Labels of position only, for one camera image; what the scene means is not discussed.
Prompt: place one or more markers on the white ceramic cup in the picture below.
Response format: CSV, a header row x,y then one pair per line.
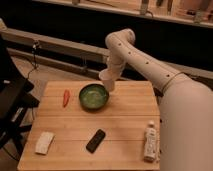
x,y
107,80

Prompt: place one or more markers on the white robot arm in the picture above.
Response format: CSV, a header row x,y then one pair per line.
x,y
186,108

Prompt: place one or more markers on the green ceramic bowl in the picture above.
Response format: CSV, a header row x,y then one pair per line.
x,y
93,96

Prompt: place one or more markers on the red chili pepper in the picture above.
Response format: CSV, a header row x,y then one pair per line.
x,y
66,97

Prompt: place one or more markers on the black remote control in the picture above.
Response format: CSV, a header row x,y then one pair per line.
x,y
95,141

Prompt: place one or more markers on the white plastic bottle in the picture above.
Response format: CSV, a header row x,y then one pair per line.
x,y
150,142

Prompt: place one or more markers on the black chair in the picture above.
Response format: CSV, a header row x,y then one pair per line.
x,y
15,100

